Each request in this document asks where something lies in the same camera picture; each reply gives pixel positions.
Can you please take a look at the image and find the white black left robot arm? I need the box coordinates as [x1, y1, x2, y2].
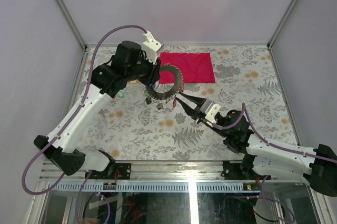
[34, 40, 164, 179]

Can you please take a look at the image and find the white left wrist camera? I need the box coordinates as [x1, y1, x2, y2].
[141, 31, 164, 64]

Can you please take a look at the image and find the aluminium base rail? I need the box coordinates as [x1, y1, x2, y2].
[38, 161, 304, 183]

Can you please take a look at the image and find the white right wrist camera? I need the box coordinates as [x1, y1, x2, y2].
[200, 99, 221, 125]

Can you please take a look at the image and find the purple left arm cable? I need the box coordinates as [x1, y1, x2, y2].
[21, 25, 147, 196]

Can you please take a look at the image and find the white slotted cable duct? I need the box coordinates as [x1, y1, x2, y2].
[54, 181, 260, 193]

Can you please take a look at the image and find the green tag key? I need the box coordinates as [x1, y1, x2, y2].
[117, 91, 124, 99]

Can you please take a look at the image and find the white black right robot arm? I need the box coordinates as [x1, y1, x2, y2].
[174, 94, 336, 197]

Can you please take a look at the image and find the grey disc with key rings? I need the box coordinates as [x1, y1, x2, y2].
[144, 64, 184, 110]

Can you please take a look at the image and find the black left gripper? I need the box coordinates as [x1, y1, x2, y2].
[125, 51, 161, 85]

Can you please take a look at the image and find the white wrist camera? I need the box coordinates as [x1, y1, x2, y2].
[200, 99, 221, 125]
[141, 31, 164, 64]

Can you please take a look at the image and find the red folded cloth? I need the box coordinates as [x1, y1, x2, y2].
[159, 52, 215, 83]

